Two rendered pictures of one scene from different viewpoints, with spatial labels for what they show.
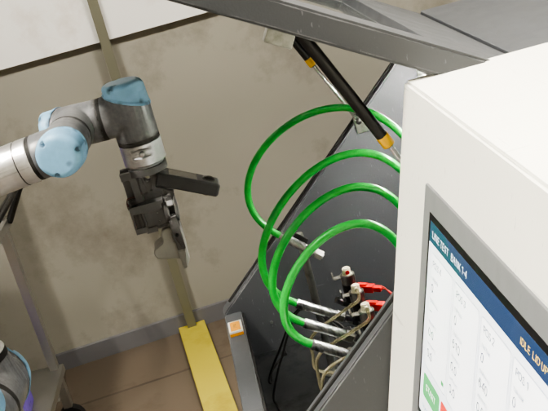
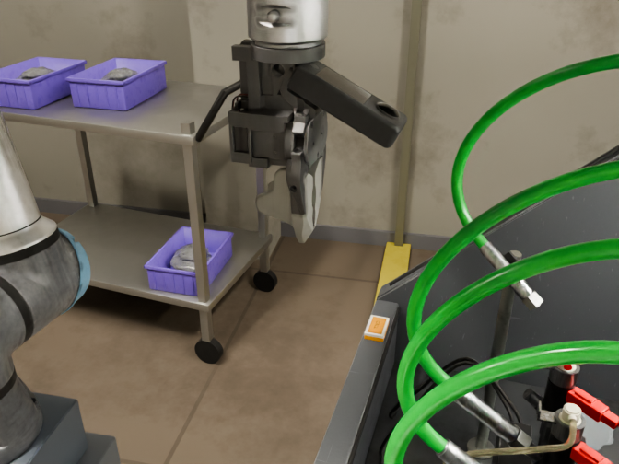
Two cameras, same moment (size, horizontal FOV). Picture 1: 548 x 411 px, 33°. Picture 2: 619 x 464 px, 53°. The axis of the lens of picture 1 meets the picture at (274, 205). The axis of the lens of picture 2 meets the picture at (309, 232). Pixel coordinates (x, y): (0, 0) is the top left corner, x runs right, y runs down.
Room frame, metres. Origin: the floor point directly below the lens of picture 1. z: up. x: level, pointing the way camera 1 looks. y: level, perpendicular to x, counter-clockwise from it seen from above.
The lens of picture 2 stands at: (1.02, -0.03, 1.55)
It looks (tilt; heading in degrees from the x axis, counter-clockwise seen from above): 28 degrees down; 20
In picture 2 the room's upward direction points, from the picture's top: straight up
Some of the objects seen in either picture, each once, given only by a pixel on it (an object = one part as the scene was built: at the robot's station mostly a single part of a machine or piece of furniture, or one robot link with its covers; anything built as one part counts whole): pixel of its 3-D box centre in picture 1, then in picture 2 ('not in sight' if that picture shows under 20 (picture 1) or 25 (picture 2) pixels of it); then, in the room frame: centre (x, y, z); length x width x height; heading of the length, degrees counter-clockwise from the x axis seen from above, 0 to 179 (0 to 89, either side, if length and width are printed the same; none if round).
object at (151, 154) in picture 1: (143, 153); (286, 19); (1.58, 0.20, 1.45); 0.08 x 0.08 x 0.05
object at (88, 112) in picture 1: (72, 129); not in sight; (1.57, 0.30, 1.53); 0.11 x 0.11 x 0.08; 88
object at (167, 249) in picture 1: (170, 250); (282, 207); (1.57, 0.20, 1.27); 0.06 x 0.03 x 0.09; 93
